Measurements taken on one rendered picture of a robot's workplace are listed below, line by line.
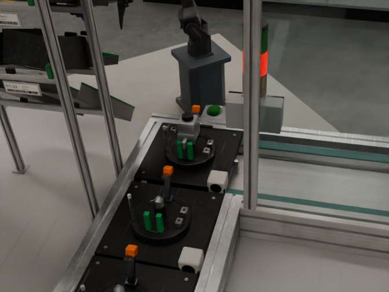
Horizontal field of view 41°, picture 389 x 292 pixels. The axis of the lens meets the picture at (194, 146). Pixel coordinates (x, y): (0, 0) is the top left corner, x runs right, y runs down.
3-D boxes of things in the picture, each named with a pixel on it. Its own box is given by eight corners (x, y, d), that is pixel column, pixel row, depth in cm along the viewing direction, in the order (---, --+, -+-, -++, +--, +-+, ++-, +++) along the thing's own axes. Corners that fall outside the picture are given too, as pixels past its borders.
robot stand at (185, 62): (212, 89, 185) (210, 38, 172) (232, 109, 174) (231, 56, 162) (175, 101, 180) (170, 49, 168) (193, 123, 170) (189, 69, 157)
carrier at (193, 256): (132, 186, 134) (125, 148, 127) (223, 199, 129) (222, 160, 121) (95, 259, 116) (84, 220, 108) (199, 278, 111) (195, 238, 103)
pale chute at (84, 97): (92, 112, 155) (96, 98, 155) (131, 121, 150) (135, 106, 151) (34, 90, 129) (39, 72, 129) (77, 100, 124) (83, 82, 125)
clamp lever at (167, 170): (164, 194, 124) (165, 164, 122) (172, 196, 124) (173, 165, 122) (160, 200, 121) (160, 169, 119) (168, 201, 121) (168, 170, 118)
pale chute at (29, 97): (47, 108, 159) (51, 93, 159) (83, 116, 154) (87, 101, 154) (-19, 84, 133) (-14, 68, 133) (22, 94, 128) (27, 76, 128)
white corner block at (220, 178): (211, 181, 134) (210, 168, 132) (228, 183, 133) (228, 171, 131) (206, 193, 131) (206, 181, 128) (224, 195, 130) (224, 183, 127)
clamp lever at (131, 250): (128, 277, 106) (128, 243, 104) (138, 278, 106) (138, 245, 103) (121, 286, 103) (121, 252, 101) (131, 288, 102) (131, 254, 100)
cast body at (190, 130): (184, 128, 140) (182, 107, 135) (200, 130, 139) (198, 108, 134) (175, 148, 133) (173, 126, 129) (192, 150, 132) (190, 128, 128)
